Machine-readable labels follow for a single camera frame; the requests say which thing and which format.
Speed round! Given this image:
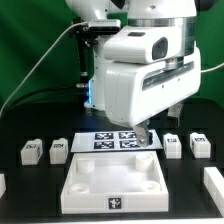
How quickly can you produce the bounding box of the white cable behind arm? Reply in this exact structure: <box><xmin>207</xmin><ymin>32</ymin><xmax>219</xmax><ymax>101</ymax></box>
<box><xmin>200</xmin><ymin>62</ymin><xmax>224</xmax><ymax>74</ymax></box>

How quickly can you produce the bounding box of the black cable on table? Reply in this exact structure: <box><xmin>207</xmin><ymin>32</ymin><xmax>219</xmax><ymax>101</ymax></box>
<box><xmin>6</xmin><ymin>85</ymin><xmax>90</xmax><ymax>113</ymax></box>

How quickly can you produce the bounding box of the silver camera on stand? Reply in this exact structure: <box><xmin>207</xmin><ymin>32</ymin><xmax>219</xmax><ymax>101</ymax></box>
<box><xmin>88</xmin><ymin>19</ymin><xmax>121</xmax><ymax>34</ymax></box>

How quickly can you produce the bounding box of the white sheet with markers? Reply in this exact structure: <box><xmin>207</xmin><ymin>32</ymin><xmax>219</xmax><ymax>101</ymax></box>
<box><xmin>70</xmin><ymin>129</ymin><xmax>164</xmax><ymax>153</ymax></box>

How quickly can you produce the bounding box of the white block left edge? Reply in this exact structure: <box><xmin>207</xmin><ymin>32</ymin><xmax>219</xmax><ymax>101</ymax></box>
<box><xmin>0</xmin><ymin>174</ymin><xmax>6</xmax><ymax>199</ymax></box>

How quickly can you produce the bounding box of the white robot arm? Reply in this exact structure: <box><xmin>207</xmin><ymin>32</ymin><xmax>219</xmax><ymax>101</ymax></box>
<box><xmin>65</xmin><ymin>0</ymin><xmax>217</xmax><ymax>147</ymax></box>

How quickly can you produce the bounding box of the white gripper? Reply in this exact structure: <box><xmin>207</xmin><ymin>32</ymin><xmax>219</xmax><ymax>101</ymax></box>
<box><xmin>105</xmin><ymin>48</ymin><xmax>201</xmax><ymax>148</ymax></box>

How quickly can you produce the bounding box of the white camera cable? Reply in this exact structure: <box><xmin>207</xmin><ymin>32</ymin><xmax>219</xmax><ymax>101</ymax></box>
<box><xmin>0</xmin><ymin>21</ymin><xmax>90</xmax><ymax>117</ymax></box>

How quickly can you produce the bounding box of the white square tabletop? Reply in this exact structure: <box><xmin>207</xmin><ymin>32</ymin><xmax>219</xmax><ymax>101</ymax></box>
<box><xmin>61</xmin><ymin>151</ymin><xmax>169</xmax><ymax>214</ymax></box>

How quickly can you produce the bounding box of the black camera stand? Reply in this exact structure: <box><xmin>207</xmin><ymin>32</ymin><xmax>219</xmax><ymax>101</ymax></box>
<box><xmin>72</xmin><ymin>19</ymin><xmax>98</xmax><ymax>88</ymax></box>

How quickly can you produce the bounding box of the white obstacle wall right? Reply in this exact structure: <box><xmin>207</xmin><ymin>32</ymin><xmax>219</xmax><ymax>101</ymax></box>
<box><xmin>203</xmin><ymin>167</ymin><xmax>224</xmax><ymax>218</ymax></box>

